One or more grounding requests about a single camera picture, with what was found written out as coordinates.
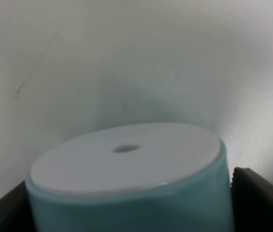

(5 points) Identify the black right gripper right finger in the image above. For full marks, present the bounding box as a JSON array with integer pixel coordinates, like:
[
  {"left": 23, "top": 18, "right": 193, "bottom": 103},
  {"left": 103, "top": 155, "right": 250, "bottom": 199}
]
[{"left": 231, "top": 167, "right": 273, "bottom": 232}]

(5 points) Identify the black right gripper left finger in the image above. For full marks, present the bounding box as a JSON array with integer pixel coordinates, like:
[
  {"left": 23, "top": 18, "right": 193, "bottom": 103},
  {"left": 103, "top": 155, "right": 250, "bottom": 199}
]
[{"left": 0, "top": 182, "right": 34, "bottom": 232}]

